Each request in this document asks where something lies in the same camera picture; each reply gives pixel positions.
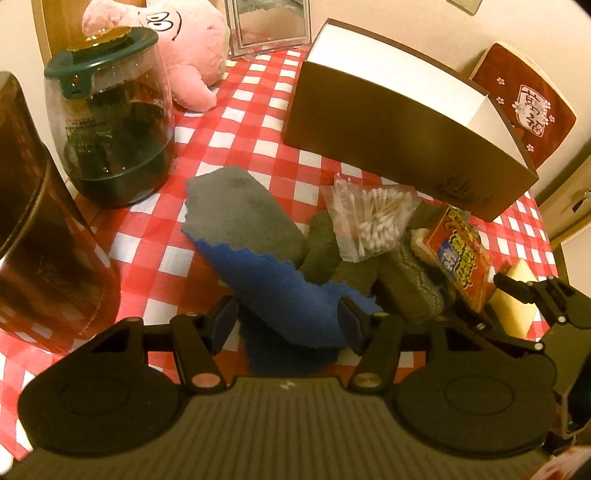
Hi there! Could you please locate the clear picture frame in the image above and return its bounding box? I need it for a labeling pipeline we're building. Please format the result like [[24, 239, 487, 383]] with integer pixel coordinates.
[[224, 0, 313, 57]]

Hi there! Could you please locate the wooden door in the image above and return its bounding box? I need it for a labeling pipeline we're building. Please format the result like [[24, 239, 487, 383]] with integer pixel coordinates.
[[536, 150, 591, 243]]

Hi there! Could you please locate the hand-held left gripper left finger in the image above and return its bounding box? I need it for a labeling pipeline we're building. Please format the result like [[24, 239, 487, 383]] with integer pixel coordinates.
[[90, 295, 238, 395]]

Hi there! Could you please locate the brown cardboard box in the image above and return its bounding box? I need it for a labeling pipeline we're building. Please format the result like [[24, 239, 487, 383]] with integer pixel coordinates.
[[281, 18, 540, 223]]

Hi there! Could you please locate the red embroidered cushion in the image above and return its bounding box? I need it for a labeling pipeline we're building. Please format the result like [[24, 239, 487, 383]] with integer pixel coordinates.
[[468, 42, 578, 169]]

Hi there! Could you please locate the blue grey fleece cloth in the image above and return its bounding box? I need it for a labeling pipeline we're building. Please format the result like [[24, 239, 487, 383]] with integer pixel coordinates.
[[184, 166, 385, 376]]

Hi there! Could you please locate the brown glass jar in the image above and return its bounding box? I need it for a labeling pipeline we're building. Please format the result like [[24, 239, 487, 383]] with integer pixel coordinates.
[[0, 71, 122, 357]]

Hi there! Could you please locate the dark green sock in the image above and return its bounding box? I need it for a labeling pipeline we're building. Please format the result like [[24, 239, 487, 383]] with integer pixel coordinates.
[[300, 202, 444, 298]]

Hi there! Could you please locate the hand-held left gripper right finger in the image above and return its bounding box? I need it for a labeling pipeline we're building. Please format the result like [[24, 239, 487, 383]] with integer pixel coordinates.
[[337, 298, 479, 394]]

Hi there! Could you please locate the pink plush toy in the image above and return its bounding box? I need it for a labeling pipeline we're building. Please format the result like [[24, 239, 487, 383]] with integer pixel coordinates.
[[82, 0, 230, 112]]

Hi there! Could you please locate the glass jar with green lid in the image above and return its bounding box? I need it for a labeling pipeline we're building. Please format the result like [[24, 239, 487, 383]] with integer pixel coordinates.
[[44, 25, 177, 208]]

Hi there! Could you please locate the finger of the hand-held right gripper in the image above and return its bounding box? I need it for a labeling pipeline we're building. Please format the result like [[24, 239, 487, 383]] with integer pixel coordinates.
[[493, 272, 585, 328], [434, 304, 546, 360]]

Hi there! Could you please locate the grey knitted patterned sock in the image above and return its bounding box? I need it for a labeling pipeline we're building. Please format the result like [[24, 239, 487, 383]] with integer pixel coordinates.
[[378, 242, 448, 325]]

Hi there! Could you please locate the bag of cotton swabs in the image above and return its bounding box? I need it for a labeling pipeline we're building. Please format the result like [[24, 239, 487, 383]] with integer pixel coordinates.
[[322, 174, 419, 264]]

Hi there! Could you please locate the beige wall socket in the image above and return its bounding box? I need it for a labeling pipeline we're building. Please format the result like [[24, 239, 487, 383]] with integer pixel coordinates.
[[447, 0, 484, 16]]

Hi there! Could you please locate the yellow sponge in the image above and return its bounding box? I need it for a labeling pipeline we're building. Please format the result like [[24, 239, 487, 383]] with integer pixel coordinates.
[[488, 257, 542, 339]]

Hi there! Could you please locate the red snack packet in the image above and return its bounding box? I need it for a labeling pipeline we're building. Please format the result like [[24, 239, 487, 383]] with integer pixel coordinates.
[[411, 207, 498, 311]]

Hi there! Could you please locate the red white checkered tablecloth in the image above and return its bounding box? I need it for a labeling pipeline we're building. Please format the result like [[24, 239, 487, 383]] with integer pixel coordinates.
[[0, 45, 571, 462]]

